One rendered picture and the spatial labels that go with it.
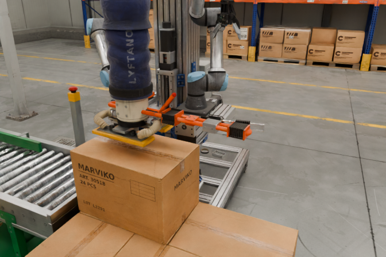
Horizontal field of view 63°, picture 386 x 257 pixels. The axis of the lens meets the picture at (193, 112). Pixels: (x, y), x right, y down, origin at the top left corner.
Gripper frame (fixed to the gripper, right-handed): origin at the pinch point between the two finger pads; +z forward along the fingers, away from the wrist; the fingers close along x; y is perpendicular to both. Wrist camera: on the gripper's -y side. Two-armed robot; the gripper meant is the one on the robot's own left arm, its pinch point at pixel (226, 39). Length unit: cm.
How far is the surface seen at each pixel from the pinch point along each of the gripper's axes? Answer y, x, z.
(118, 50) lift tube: 43, -40, 2
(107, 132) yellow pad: 45, -49, 45
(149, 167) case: 49, -23, 58
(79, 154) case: 50, -65, 58
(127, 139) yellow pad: 47, -36, 45
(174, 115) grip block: 39, -13, 32
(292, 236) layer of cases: 23, 47, 98
